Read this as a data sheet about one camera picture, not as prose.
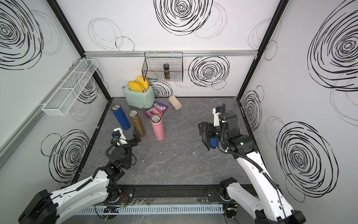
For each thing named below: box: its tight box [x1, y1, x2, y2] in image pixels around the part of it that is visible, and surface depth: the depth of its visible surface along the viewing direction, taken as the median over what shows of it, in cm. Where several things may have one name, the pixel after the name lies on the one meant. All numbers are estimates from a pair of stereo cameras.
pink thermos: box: [150, 114, 165, 142], surface depth 83 cm
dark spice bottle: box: [163, 63, 171, 81], surface depth 88 cm
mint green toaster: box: [123, 85, 156, 109], surface depth 107 cm
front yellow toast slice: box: [128, 80, 145, 93], surface depth 103 cm
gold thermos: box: [127, 109, 147, 137], surface depth 84 cm
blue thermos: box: [110, 104, 131, 131], surface depth 92 cm
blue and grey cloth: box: [209, 137, 219, 149], surface depth 73 cm
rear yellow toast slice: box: [136, 76, 150, 91], surface depth 107 cm
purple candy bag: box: [143, 101, 169, 119], surface depth 110 cm
